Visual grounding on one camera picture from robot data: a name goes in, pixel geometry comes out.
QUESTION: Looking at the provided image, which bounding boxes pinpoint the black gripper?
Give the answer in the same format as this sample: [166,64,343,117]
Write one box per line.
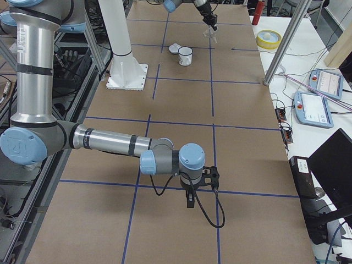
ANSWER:
[180,180,205,208]
[202,14,217,31]

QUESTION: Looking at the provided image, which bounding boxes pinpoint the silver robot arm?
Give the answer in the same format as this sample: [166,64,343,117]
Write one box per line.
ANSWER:
[162,0,218,31]
[1,1,206,208]

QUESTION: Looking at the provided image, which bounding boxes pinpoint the white enamel mug blue rim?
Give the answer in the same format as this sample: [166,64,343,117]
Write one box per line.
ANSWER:
[178,46,193,67]

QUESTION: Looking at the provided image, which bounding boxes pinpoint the white ceramic lid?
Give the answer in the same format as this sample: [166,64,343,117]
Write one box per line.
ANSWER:
[168,43,182,54]

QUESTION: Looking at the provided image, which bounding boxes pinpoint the red bottle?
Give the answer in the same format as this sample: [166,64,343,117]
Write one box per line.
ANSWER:
[252,0,265,25]

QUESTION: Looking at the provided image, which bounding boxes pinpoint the white egg shaped object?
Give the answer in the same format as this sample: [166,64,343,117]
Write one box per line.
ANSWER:
[262,32,271,40]

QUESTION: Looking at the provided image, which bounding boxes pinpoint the yellow tape roll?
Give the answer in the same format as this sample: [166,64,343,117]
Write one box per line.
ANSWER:
[256,30,282,50]

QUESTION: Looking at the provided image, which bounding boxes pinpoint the metal grabber stick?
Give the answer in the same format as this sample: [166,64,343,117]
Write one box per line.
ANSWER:
[278,72,352,112]

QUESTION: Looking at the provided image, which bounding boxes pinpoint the black computer box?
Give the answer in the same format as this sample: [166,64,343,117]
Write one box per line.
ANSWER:
[289,156,343,246]

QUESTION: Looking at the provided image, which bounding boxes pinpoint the near blue teach pendant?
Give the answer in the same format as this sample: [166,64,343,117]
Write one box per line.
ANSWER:
[293,91,334,128]

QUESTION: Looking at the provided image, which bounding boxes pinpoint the blue teach pendant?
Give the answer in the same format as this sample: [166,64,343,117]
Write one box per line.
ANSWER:
[293,91,334,128]
[309,69,343,100]

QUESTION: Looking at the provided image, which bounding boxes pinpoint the far blue teach pendant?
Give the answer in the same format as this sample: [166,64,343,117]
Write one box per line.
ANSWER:
[309,69,343,100]

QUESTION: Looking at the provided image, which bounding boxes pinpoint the black monitor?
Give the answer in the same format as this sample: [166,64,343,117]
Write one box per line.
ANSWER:
[308,128,351,209]

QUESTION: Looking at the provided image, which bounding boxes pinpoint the black camera cable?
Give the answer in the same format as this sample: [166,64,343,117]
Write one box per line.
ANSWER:
[149,173,226,229]

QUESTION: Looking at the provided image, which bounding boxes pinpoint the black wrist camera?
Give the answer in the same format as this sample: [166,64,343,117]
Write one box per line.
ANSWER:
[200,166,219,192]

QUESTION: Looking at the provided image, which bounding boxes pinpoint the aluminium frame post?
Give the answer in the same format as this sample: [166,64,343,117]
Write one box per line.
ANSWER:
[263,0,312,86]

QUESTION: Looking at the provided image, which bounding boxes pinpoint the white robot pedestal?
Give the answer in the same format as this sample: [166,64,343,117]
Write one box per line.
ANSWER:
[99,0,148,91]

